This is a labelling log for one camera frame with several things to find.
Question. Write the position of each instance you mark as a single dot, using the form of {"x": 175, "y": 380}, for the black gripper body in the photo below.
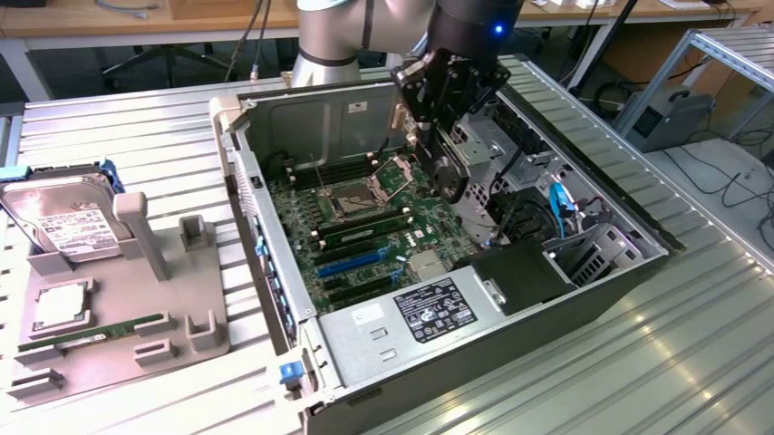
{"x": 471, "y": 31}

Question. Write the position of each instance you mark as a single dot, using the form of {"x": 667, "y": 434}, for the green graphics card with fan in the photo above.
{"x": 450, "y": 176}

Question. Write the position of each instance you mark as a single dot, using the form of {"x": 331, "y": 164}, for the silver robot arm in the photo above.
{"x": 326, "y": 36}

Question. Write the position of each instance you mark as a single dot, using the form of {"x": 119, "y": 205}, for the metal socket cover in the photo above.
{"x": 395, "y": 174}

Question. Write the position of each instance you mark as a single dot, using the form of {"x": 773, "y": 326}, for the metal disk bay cage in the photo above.
{"x": 545, "y": 165}

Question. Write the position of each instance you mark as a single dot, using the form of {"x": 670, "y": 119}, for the black stand pole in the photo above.
{"x": 606, "y": 41}

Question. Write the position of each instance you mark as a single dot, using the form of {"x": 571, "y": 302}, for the thin metal locking lever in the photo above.
{"x": 320, "y": 174}

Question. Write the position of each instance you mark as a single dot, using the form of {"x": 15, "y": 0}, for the CPU socket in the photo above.
{"x": 351, "y": 201}

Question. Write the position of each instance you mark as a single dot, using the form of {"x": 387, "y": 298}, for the green motherboard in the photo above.
{"x": 435, "y": 217}

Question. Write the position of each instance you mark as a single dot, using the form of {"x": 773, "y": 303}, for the installed green RAM stick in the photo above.
{"x": 363, "y": 234}

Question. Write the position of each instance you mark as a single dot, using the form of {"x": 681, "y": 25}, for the black long expansion slot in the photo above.
{"x": 363, "y": 299}
{"x": 351, "y": 254}
{"x": 359, "y": 284}

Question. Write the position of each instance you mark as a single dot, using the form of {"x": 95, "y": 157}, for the silver chipset heatsink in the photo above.
{"x": 429, "y": 263}

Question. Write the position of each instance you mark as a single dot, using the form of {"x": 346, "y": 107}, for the blue expansion slot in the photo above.
{"x": 354, "y": 265}

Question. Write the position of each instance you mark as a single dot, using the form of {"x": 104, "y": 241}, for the office chair base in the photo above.
{"x": 175, "y": 56}

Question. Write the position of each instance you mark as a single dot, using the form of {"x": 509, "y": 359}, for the wooden desk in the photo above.
{"x": 120, "y": 27}

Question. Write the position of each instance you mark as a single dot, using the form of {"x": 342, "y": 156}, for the grey power supply with label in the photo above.
{"x": 363, "y": 349}

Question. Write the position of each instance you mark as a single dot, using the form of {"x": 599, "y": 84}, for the open black PC case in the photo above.
{"x": 483, "y": 362}

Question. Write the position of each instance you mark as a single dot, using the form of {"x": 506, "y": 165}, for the silver hard disk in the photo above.
{"x": 60, "y": 217}

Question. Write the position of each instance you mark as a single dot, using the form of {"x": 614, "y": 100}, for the blue case latch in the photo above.
{"x": 290, "y": 371}

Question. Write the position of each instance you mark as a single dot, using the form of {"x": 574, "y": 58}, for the grey parts rack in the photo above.
{"x": 120, "y": 308}

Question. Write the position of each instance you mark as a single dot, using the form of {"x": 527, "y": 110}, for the silver CPU chip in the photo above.
{"x": 60, "y": 308}

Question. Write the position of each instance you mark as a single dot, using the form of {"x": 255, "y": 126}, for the loose green RAM stick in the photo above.
{"x": 91, "y": 336}

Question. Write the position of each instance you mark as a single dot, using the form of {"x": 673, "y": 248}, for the aluminium frame rack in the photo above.
{"x": 726, "y": 50}

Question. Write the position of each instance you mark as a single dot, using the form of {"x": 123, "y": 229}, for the black plastic duct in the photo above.
{"x": 514, "y": 276}

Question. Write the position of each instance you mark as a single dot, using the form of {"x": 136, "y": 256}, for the blue disk bracket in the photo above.
{"x": 112, "y": 174}

